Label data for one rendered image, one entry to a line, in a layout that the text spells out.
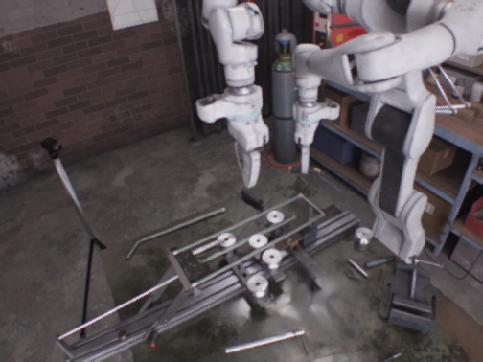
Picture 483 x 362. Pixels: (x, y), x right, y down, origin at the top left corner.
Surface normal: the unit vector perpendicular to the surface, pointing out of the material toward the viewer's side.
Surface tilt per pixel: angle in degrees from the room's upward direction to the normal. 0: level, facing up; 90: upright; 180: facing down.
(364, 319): 0
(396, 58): 79
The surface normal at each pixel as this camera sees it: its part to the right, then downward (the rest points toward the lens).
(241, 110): -0.04, 0.62
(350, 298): -0.07, -0.80
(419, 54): 0.04, 0.42
